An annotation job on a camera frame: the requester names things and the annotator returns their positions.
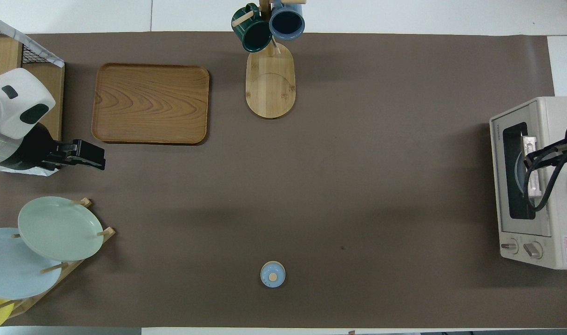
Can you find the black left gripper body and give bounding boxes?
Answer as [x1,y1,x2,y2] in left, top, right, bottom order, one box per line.
[3,122,85,173]

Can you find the glass oven door with handle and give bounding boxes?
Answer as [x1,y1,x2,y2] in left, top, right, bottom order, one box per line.
[490,104,553,237]

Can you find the beige toaster oven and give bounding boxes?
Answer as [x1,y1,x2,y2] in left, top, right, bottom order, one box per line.
[489,96,567,270]

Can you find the pale green plate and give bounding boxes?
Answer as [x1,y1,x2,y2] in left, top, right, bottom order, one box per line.
[18,196,104,262]

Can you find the brown wooden tray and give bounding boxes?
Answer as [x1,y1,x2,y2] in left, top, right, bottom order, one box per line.
[91,63,210,145]

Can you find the wooden plate rack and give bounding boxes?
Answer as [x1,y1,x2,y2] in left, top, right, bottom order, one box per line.
[0,198,116,320]

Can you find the light blue racked plate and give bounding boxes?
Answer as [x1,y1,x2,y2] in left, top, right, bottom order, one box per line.
[0,228,63,301]

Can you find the wooden mug tree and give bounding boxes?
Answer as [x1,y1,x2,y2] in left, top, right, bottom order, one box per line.
[231,0,307,120]

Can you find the dark green mug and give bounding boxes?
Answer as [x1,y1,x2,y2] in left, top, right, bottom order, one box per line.
[231,4,273,53]

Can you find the brown table mat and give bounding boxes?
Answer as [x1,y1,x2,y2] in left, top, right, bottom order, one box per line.
[0,32,567,329]

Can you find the blue mug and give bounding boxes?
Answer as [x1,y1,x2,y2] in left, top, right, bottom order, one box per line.
[269,0,306,41]

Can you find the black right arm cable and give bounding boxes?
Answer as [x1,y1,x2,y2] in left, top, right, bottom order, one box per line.
[523,139,567,213]

